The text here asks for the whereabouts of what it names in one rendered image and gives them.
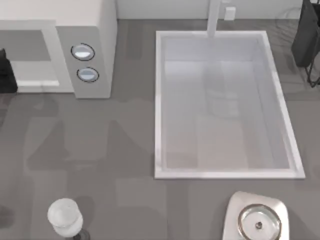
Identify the white sink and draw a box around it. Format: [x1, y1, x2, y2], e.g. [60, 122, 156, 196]
[153, 30, 307, 181]

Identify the round microwave knob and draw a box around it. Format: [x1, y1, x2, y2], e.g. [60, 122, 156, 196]
[70, 42, 96, 62]
[76, 66, 100, 83]

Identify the pale microwave oven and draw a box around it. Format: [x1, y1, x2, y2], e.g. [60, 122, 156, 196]
[0, 0, 118, 100]

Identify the tall white tap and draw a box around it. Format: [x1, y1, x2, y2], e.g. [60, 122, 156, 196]
[206, 0, 232, 39]

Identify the pale microwave door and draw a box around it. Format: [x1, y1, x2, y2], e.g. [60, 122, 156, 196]
[0, 19, 76, 94]

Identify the clear wine glass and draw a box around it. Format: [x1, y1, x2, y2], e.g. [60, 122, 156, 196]
[47, 197, 91, 239]

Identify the round glass dish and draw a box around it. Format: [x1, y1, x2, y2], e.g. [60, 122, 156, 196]
[237, 203, 283, 238]

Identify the small white tap handle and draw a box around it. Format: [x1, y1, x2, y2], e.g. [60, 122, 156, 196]
[224, 6, 237, 21]

